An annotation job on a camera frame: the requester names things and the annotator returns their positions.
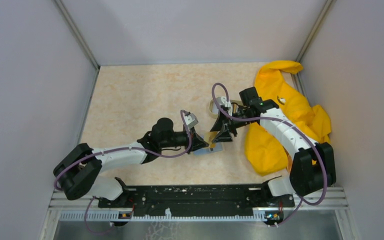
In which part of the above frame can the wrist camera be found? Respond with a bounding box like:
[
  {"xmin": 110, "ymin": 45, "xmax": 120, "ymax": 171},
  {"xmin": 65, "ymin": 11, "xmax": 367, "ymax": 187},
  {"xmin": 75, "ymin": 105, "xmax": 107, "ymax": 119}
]
[
  {"xmin": 182, "ymin": 112, "xmax": 199, "ymax": 129},
  {"xmin": 216, "ymin": 96, "xmax": 232, "ymax": 110}
]

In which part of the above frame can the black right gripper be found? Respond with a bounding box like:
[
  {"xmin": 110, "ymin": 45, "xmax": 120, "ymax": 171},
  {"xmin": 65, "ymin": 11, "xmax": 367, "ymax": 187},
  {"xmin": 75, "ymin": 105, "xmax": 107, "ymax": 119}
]
[{"xmin": 209, "ymin": 109, "xmax": 255, "ymax": 144}]

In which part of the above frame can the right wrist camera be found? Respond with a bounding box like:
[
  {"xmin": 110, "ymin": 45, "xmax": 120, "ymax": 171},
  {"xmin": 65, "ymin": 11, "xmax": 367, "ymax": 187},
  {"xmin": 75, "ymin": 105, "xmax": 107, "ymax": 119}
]
[{"xmin": 216, "ymin": 96, "xmax": 232, "ymax": 110}]

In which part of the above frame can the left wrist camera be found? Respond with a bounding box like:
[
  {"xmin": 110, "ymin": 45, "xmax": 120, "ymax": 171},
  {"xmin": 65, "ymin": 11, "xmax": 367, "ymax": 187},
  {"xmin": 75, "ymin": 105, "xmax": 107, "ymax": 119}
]
[{"xmin": 182, "ymin": 112, "xmax": 199, "ymax": 129}]

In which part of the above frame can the yellow cloth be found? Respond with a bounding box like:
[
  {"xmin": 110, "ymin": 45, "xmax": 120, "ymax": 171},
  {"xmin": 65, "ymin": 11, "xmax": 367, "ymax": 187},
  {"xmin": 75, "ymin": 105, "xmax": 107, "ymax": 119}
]
[{"xmin": 243, "ymin": 60, "xmax": 332, "ymax": 177}]

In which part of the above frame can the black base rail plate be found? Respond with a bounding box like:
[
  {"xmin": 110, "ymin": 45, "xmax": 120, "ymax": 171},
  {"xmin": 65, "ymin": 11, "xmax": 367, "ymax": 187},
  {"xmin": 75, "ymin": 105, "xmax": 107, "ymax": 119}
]
[{"xmin": 98, "ymin": 183, "xmax": 295, "ymax": 217}]

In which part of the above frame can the beige card holder wallet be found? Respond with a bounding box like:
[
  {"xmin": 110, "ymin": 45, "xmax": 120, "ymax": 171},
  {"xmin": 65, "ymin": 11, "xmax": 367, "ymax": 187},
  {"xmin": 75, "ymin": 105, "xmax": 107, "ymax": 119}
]
[{"xmin": 193, "ymin": 143, "xmax": 224, "ymax": 156}]

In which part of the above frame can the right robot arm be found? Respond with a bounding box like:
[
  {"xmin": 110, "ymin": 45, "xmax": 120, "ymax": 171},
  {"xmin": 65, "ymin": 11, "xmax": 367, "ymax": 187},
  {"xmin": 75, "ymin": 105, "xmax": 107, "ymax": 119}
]
[{"xmin": 211, "ymin": 86, "xmax": 337, "ymax": 206}]

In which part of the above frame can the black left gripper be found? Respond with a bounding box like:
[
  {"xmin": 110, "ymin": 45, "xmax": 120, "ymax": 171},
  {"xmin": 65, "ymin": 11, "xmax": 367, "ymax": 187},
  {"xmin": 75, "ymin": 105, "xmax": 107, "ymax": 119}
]
[{"xmin": 160, "ymin": 126, "xmax": 209, "ymax": 155}]

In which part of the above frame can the beige oval card tray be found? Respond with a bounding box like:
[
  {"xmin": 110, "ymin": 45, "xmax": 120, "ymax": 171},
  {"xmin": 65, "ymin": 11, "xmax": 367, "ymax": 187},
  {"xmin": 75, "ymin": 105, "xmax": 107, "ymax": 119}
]
[{"xmin": 207, "ymin": 98, "xmax": 243, "ymax": 121}]

